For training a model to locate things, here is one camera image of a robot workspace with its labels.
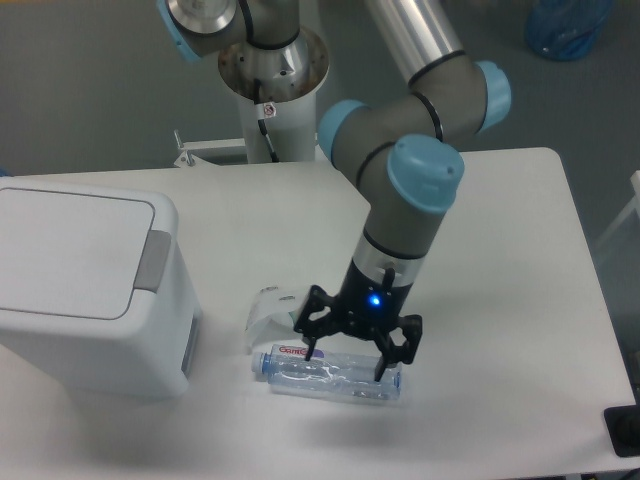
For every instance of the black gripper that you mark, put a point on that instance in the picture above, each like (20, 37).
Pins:
(366, 309)

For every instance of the white push-lid trash can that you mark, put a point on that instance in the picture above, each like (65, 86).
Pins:
(94, 289)

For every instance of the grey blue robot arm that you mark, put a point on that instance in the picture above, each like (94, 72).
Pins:
(400, 157)

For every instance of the clear plastic water bottle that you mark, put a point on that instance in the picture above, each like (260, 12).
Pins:
(334, 376)

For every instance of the crumpled white plastic wrapper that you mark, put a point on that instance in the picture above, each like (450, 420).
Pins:
(272, 315)

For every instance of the black device at edge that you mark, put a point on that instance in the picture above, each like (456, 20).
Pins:
(623, 427)

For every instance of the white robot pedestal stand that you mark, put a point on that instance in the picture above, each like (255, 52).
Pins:
(275, 91)

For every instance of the white frame at right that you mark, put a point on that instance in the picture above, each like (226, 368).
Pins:
(625, 224)

